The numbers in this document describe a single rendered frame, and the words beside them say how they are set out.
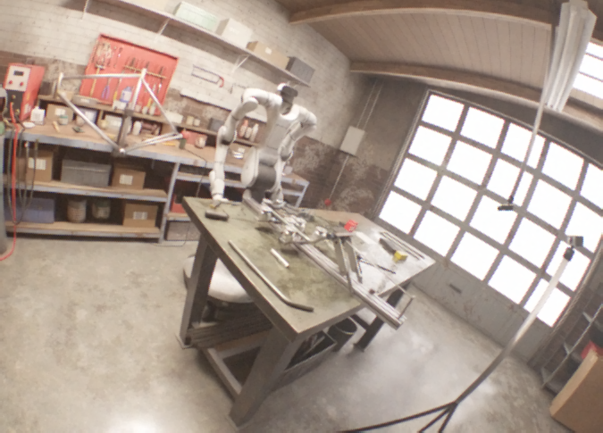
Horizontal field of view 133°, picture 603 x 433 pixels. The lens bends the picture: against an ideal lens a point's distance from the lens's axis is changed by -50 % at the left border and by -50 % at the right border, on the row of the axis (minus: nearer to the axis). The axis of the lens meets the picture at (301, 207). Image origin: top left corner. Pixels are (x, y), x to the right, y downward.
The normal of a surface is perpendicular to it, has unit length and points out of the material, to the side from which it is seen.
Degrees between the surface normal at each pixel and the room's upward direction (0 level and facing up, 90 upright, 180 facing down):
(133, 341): 0
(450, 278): 90
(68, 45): 90
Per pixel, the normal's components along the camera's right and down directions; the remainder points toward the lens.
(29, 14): 0.65, 0.45
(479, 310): -0.66, -0.07
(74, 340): 0.37, -0.89
